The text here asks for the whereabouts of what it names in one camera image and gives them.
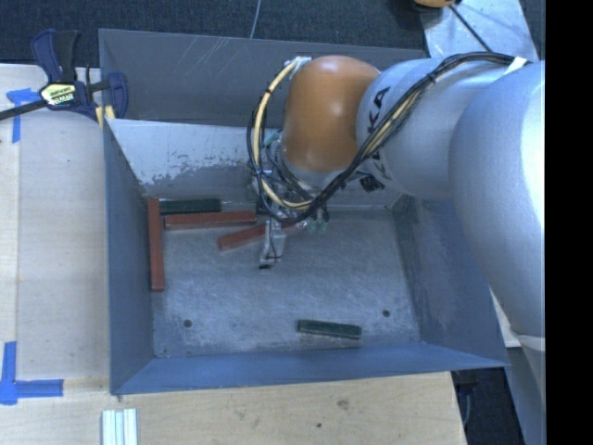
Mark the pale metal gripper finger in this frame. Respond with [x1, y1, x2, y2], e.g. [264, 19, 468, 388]
[258, 222, 276, 270]
[272, 227, 287, 264]

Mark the red-brown flat block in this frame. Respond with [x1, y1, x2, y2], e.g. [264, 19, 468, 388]
[146, 197, 167, 293]
[217, 222, 303, 253]
[162, 210, 259, 232]

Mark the grey metal bin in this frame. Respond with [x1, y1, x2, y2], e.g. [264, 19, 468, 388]
[97, 28, 511, 396]

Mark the dark green flat block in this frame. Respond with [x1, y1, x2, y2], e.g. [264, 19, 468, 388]
[158, 197, 223, 216]
[296, 318, 363, 341]

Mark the pale wood board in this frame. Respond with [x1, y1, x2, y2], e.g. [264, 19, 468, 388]
[16, 107, 112, 382]

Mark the black cylinder on white bracket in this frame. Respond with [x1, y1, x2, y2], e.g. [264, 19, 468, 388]
[359, 173, 386, 193]

